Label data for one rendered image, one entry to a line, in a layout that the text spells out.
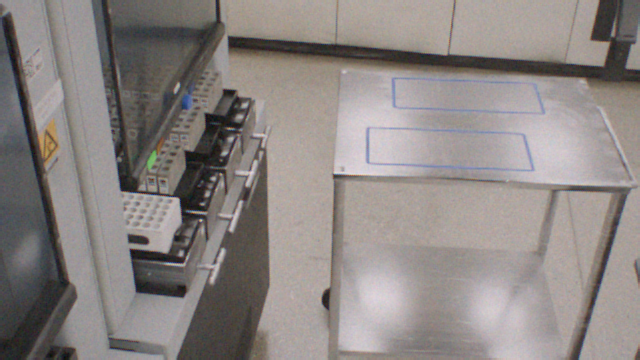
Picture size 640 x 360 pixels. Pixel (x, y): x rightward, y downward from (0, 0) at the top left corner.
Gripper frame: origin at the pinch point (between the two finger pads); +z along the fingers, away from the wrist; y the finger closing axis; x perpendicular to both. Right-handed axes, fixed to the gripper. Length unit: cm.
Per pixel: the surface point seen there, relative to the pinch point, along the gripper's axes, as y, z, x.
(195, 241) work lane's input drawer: -10, 40, 66
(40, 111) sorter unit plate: -38, -4, 75
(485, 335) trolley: 27, 92, 6
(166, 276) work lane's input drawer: -17, 43, 70
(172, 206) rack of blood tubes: -8, 34, 70
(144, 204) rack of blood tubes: -8, 34, 76
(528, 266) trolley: 55, 92, -6
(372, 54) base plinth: 224, 118, 52
